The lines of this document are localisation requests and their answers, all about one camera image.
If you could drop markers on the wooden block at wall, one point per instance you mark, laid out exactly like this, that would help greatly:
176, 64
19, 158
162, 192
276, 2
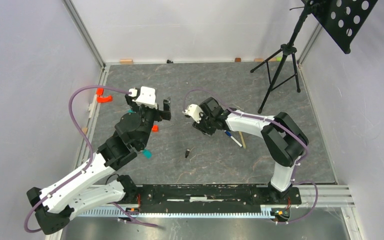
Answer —
126, 61

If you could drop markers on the yellow highlighter pen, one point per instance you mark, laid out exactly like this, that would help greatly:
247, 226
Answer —
242, 140

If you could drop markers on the black music stand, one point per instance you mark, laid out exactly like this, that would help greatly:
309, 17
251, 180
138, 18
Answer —
340, 19

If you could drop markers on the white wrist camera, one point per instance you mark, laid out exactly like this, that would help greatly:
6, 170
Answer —
144, 96
193, 111

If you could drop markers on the red L-shaped block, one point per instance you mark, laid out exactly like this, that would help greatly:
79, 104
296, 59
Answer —
104, 99

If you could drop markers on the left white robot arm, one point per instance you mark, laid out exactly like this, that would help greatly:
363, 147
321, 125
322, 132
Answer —
58, 204

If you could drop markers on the red block upright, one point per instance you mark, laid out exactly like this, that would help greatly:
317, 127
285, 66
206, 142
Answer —
99, 91

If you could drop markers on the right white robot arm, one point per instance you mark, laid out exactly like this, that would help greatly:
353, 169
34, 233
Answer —
285, 141

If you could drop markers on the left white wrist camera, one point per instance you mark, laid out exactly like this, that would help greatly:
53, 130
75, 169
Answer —
144, 96

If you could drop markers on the white cable duct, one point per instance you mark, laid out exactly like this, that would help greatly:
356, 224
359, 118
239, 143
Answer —
112, 211

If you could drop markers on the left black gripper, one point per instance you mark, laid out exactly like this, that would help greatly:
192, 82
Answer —
160, 114

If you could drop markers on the small red cube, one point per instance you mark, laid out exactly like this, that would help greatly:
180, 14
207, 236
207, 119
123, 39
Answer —
155, 128

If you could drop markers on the teal block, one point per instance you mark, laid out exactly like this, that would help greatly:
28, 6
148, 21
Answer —
147, 153

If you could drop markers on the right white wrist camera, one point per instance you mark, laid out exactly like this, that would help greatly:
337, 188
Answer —
193, 111

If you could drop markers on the small wooden block left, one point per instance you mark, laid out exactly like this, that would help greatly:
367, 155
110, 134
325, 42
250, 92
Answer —
84, 130

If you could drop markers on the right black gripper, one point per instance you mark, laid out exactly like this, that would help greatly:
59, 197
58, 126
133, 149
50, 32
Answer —
200, 127

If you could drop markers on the white pen with blue tip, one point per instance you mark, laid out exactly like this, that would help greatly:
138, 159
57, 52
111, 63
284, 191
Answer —
236, 141

